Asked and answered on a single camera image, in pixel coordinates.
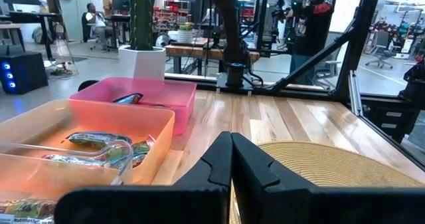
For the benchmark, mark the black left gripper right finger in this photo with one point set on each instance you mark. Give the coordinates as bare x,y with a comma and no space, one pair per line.
332,207

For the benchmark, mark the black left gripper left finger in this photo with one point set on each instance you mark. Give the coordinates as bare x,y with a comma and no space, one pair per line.
166,204

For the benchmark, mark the dark blue granola bar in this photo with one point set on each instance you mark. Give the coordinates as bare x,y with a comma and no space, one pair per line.
129,98

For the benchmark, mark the peanut butter chocolate granola bar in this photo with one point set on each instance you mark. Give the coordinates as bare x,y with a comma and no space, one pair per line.
30,209

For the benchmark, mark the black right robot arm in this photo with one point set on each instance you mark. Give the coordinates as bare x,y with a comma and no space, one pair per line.
237,51

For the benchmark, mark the bottle with yellow label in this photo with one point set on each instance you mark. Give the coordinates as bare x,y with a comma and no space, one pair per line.
44,6

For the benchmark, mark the black office desk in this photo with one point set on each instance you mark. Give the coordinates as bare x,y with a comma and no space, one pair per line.
33,15

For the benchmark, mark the person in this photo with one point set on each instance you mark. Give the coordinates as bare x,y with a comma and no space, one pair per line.
98,21
107,1
308,34

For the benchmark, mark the round woven straw placemat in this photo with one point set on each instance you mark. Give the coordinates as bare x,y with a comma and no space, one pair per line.
332,164

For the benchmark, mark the black computer monitor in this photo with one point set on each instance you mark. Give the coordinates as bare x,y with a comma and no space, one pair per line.
120,1

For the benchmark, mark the clear plastic bin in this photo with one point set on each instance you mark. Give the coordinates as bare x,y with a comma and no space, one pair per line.
123,164

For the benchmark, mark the green cactus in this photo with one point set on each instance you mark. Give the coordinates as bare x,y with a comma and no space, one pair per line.
142,18

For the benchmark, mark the orange plastic bin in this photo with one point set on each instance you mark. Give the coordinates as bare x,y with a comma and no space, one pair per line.
149,124

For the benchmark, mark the black box with lights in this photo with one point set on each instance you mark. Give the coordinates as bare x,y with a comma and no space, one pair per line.
26,72

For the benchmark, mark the black drawer cabinet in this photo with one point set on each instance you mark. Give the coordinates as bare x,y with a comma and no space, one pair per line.
391,124

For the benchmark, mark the pink plastic bin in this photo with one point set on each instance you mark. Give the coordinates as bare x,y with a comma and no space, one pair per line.
172,97

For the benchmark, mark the white planter pot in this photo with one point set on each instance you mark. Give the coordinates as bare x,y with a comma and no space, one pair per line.
142,64

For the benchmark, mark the silver aluminium profile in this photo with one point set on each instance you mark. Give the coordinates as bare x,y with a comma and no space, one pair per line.
355,94

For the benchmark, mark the small green plant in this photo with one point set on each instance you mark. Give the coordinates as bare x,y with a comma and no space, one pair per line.
186,26

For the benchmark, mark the white ribbed plant pot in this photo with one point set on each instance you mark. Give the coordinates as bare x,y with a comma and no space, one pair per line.
185,37

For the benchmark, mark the grey office chair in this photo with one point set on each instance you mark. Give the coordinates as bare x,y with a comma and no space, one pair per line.
382,48
328,67

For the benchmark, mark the wooden work table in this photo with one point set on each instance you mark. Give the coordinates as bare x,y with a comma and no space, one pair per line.
196,52

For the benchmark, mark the black aluminium table frame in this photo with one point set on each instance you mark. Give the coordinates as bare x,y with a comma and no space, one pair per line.
358,34

